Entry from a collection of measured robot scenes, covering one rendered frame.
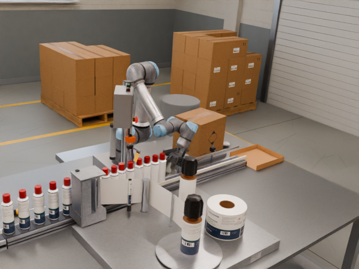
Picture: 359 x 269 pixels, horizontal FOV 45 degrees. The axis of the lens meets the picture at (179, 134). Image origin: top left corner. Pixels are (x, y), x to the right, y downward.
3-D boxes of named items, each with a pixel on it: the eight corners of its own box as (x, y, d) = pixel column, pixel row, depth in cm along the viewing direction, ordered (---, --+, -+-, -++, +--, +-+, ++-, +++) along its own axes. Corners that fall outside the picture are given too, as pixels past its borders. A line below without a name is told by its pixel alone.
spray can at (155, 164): (151, 189, 254) (153, 158, 246) (147, 185, 258) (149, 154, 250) (159, 187, 257) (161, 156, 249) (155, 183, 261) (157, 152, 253)
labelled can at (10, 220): (6, 236, 203) (2, 198, 195) (1, 231, 207) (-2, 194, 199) (16, 232, 206) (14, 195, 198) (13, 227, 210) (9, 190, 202)
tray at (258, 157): (256, 171, 299) (257, 165, 297) (229, 157, 317) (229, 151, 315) (283, 161, 317) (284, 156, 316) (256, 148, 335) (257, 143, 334)
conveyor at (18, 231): (6, 246, 203) (5, 238, 201) (-1, 237, 209) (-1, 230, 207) (244, 165, 303) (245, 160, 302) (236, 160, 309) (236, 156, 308)
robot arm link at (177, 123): (163, 118, 260) (177, 125, 255) (174, 114, 269) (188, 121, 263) (161, 129, 264) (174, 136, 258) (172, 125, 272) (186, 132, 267)
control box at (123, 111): (112, 128, 230) (113, 94, 223) (115, 117, 246) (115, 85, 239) (132, 128, 231) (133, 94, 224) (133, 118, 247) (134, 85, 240)
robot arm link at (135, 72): (125, 61, 254) (166, 132, 247) (138, 59, 262) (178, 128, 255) (115, 71, 261) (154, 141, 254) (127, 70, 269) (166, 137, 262)
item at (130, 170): (127, 197, 244) (129, 164, 236) (122, 193, 247) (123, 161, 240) (135, 195, 247) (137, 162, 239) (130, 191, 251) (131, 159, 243)
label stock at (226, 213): (196, 227, 221) (198, 203, 216) (220, 213, 235) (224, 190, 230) (227, 245, 209) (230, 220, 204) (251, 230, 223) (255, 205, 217)
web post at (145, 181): (143, 213, 230) (145, 182, 223) (138, 209, 233) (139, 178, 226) (150, 211, 232) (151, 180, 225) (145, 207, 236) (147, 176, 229)
